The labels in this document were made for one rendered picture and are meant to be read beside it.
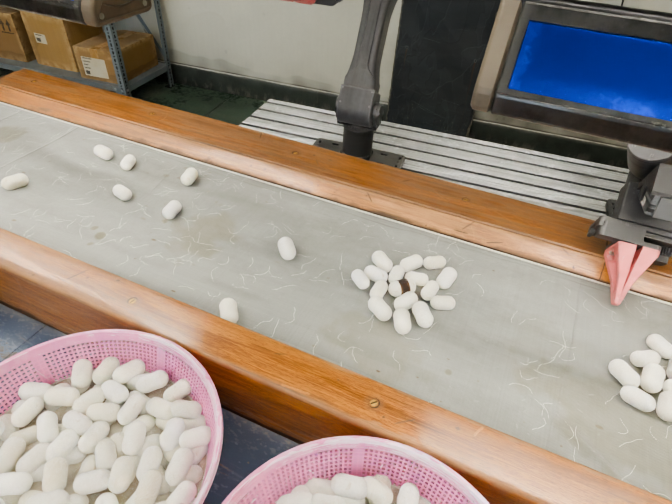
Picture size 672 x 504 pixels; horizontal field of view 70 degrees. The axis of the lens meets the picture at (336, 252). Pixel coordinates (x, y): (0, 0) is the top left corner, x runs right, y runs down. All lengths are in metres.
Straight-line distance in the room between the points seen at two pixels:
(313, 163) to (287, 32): 2.02
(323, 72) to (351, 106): 1.85
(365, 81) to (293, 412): 0.64
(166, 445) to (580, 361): 0.46
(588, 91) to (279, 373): 0.37
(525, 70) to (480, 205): 0.43
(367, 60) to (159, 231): 0.49
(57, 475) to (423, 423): 0.33
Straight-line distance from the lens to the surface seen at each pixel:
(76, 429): 0.55
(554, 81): 0.37
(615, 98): 0.37
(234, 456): 0.58
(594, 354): 0.65
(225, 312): 0.58
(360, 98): 0.95
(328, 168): 0.82
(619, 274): 0.70
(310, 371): 0.52
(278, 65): 2.90
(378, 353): 0.57
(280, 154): 0.86
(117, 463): 0.52
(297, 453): 0.47
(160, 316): 0.59
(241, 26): 2.94
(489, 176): 1.07
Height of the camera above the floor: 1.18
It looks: 40 degrees down
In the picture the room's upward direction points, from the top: 3 degrees clockwise
